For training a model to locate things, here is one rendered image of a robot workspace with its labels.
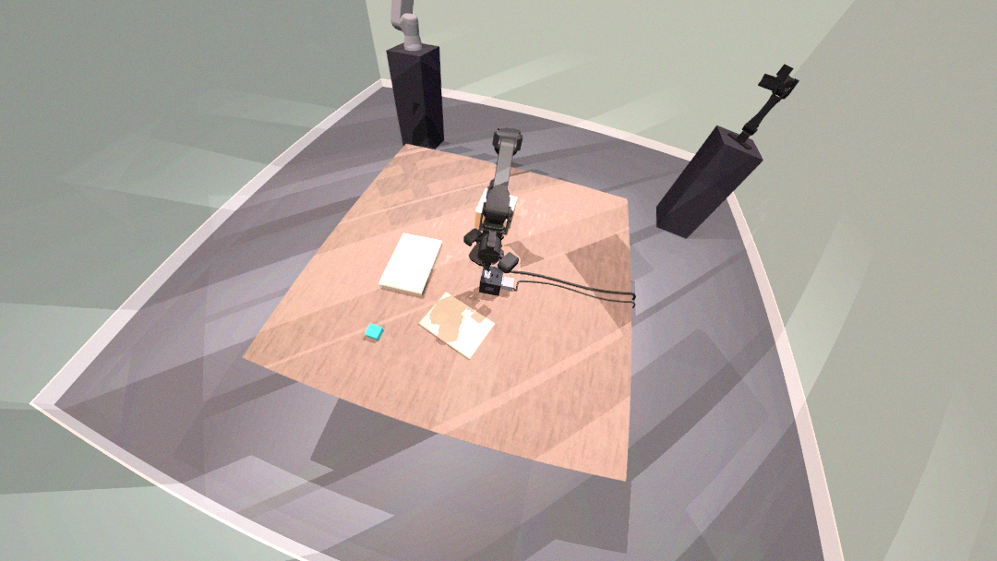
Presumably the teal cube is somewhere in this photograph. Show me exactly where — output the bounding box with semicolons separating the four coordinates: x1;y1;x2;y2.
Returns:
365;324;384;340

